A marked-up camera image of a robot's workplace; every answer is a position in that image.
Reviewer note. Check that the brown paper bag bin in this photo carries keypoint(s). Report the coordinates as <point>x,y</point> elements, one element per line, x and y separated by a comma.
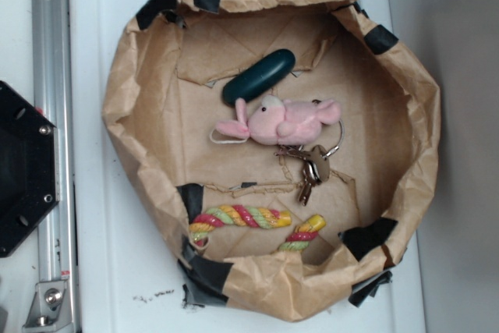
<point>230,212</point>

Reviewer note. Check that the bunch of metal keys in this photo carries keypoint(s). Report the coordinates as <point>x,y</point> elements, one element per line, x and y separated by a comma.
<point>315,170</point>

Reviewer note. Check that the dark green oblong case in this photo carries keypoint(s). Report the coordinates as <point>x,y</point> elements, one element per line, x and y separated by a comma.
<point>259,77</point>

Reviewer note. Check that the white tray board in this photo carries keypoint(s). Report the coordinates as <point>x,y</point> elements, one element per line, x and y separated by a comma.
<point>129,279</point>

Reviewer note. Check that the pink plush pig keychain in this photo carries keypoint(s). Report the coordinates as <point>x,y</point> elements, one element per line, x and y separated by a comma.
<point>280,122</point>

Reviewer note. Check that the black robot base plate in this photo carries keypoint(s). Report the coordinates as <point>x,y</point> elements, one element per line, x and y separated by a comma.
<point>28,172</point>

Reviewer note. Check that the aluminium extrusion rail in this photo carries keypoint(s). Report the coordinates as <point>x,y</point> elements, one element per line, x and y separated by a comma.
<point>57,242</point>

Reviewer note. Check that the metal corner bracket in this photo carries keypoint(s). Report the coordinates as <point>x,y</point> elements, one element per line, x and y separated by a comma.
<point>50,309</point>

